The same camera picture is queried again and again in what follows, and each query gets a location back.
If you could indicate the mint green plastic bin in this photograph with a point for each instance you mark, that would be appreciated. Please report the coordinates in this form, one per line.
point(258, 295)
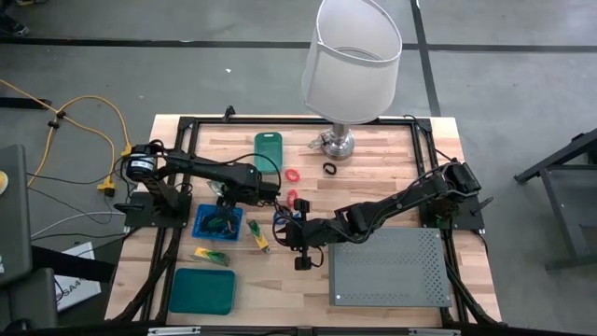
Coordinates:
point(268, 154)

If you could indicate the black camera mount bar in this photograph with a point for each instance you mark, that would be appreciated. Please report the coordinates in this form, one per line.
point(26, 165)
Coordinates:
point(303, 332)

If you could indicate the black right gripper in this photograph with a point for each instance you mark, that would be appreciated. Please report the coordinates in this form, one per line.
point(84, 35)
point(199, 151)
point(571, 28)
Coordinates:
point(310, 233)

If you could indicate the yellow round object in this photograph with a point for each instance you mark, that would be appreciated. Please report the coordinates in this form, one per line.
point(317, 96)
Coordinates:
point(3, 183)

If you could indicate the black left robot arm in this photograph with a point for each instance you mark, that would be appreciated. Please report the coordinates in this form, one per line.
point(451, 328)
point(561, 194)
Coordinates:
point(205, 165)

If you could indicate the green yellow crayon box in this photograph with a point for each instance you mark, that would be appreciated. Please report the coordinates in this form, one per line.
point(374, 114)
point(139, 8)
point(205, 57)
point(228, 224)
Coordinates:
point(217, 189)
point(210, 256)
point(259, 238)

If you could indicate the white cardboard box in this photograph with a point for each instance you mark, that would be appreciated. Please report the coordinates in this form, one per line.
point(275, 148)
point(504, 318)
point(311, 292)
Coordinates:
point(79, 289)

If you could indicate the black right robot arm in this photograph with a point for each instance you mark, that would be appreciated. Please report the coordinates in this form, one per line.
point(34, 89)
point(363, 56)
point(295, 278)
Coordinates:
point(396, 205)

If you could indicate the grey metal stand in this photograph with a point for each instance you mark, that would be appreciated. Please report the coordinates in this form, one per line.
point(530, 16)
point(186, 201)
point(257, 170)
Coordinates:
point(569, 196)

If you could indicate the black coil wristband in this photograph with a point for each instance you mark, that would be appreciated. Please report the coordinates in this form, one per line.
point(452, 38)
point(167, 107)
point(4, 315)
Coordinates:
point(325, 169)

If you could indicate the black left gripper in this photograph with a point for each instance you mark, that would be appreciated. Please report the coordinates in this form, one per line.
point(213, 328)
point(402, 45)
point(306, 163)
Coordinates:
point(254, 186)

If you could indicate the grey cabinet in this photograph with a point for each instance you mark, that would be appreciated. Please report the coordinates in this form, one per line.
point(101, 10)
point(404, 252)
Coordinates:
point(14, 210)

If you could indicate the green rubber band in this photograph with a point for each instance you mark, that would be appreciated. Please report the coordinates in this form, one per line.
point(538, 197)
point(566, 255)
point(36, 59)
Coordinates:
point(214, 223)

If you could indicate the black frame bracket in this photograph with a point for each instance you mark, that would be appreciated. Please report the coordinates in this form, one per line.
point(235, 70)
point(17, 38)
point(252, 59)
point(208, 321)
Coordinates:
point(228, 113)

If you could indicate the blue coil wristband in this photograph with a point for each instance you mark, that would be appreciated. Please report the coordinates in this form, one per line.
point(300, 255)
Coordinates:
point(278, 219)
point(295, 216)

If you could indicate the dark grey case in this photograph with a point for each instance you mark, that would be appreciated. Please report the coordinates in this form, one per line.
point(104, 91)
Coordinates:
point(28, 298)

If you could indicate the blue plastic basket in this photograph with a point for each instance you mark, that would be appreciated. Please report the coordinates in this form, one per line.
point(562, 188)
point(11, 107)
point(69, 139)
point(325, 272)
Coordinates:
point(199, 224)

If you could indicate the silver table lamp white shade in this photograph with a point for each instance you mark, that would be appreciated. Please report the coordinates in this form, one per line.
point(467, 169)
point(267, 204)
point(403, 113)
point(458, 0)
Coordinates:
point(350, 70)

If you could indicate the dark green plastic tray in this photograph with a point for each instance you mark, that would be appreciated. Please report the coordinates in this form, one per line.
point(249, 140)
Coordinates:
point(200, 291)

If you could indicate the black metal table frame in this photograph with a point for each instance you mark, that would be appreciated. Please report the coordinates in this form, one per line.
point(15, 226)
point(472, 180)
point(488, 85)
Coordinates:
point(303, 120)

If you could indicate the person's shoe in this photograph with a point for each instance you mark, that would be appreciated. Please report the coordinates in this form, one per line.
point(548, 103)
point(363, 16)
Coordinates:
point(11, 27)

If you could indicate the orange rubber band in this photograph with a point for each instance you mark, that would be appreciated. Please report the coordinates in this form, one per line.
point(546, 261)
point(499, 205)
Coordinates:
point(228, 226)

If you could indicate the grey perforated metal riser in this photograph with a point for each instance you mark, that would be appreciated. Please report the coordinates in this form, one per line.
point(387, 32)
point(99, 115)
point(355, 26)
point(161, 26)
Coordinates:
point(387, 266)

